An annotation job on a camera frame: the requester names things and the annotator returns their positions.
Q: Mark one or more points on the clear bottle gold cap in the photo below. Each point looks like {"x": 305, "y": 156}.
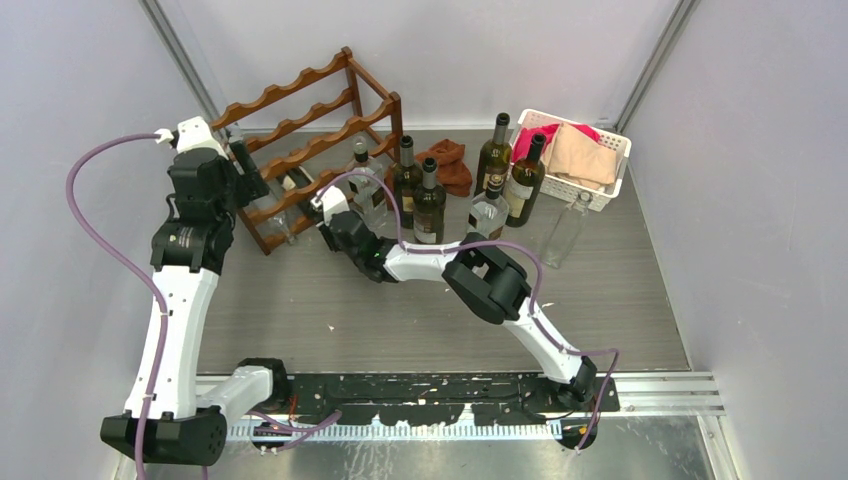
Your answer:
{"x": 489, "y": 210}

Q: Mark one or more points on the white plastic basket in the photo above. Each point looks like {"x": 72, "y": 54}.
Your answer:
{"x": 564, "y": 189}

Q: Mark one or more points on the clear glass bottle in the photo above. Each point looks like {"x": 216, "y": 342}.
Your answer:
{"x": 276, "y": 229}

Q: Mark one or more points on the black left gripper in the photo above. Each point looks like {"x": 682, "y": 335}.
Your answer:
{"x": 250, "y": 186}

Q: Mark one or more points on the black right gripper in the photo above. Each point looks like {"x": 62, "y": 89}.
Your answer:
{"x": 328, "y": 237}

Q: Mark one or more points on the pink cloth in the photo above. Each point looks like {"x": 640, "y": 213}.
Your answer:
{"x": 521, "y": 145}

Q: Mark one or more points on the beige cloth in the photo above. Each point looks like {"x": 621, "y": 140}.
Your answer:
{"x": 577, "y": 158}

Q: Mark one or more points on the aluminium frame rail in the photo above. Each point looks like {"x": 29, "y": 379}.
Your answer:
{"x": 641, "y": 395}

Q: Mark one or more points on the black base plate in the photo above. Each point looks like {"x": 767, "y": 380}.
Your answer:
{"x": 426, "y": 399}

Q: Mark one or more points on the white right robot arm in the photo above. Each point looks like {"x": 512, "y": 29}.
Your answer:
{"x": 489, "y": 282}

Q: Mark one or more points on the brown suede cloth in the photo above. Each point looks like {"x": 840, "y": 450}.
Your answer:
{"x": 452, "y": 172}

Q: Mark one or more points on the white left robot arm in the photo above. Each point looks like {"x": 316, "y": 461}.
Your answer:
{"x": 165, "y": 420}

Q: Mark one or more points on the dark green wine bottle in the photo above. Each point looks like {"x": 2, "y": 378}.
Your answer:
{"x": 495, "y": 154}

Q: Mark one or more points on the square clear bottle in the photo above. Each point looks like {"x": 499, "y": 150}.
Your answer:
{"x": 368, "y": 196}

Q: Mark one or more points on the dark wine bottle cream label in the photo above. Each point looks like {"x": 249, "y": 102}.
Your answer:
{"x": 524, "y": 183}

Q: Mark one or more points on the green wine bottle silver neck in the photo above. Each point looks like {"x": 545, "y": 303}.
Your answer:
{"x": 407, "y": 175}

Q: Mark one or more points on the clear bottle front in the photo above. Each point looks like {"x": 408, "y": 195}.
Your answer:
{"x": 562, "y": 236}

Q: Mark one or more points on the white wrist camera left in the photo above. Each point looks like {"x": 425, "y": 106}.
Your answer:
{"x": 192, "y": 136}

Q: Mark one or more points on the wooden wine rack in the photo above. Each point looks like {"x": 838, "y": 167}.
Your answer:
{"x": 376, "y": 114}

